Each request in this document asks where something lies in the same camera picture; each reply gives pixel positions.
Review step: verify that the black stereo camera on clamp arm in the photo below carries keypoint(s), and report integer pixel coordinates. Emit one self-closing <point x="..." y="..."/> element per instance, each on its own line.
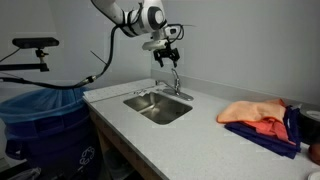
<point x="35" y="42"/>

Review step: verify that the black bowl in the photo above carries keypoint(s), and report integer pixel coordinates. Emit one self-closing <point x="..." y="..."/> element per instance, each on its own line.
<point x="310" y="130"/>

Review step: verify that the blue plastic bin bag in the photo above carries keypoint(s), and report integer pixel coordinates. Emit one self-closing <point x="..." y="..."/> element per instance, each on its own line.
<point x="40" y="103"/>

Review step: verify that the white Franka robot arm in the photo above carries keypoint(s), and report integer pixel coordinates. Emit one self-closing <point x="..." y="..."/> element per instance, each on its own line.
<point x="106" y="8"/>

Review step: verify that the white bowl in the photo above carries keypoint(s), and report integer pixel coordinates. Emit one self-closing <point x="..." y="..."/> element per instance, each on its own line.
<point x="315" y="175"/>

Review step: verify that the orange-red cloth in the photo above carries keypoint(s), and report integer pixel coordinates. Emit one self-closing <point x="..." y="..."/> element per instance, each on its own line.
<point x="273" y="128"/>

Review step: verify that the wooden counter base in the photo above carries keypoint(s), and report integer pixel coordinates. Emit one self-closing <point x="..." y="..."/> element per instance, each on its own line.
<point x="133" y="156"/>

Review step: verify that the black camera clamp arm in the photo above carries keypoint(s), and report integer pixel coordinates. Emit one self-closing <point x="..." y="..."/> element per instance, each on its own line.
<point x="25" y="66"/>

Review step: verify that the brown round object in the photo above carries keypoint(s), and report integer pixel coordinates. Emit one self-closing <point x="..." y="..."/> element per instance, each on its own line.
<point x="315" y="154"/>

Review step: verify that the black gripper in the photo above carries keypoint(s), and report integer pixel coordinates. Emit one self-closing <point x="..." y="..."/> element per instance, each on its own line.
<point x="167" y="51"/>

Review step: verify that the dark blue cloth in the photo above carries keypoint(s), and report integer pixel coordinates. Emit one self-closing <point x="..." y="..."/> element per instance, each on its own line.
<point x="263" y="142"/>

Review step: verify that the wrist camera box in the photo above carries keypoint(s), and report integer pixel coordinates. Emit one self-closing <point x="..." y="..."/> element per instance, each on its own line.
<point x="171" y="30"/>

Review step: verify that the blue recycling bin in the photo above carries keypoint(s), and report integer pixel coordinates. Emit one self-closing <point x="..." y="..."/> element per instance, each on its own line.
<point x="53" y="146"/>

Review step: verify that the stainless steel sink basin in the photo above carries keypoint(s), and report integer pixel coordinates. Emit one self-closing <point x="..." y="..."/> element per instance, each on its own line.
<point x="156" y="108"/>

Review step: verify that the chrome faucet spout and base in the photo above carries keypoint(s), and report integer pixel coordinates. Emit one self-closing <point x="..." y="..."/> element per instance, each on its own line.
<point x="178" y="95"/>

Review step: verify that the peach microfiber cloth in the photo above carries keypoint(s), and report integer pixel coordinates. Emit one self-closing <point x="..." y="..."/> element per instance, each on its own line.
<point x="250" y="111"/>

